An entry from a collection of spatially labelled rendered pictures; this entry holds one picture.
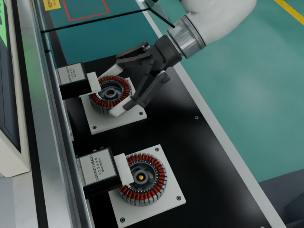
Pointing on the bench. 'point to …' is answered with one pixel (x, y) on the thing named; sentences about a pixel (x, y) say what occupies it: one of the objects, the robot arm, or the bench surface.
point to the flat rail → (68, 139)
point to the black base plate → (171, 158)
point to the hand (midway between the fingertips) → (111, 93)
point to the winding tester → (6, 143)
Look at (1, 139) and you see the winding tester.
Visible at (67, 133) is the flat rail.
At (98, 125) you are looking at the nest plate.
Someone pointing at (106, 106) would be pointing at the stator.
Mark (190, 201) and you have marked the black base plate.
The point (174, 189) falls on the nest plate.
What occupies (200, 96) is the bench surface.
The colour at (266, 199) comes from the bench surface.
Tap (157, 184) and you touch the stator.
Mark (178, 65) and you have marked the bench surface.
